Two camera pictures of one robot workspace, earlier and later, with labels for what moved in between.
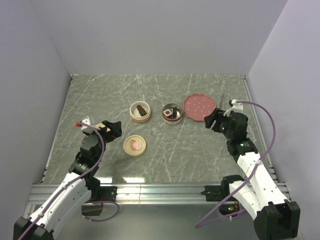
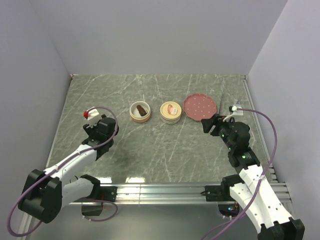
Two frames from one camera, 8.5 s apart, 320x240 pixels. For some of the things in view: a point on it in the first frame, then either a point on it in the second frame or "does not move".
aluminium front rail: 146,194 does not move
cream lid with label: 134,145 to 170,110
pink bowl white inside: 135,114 does not move
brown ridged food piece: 142,111 does not move
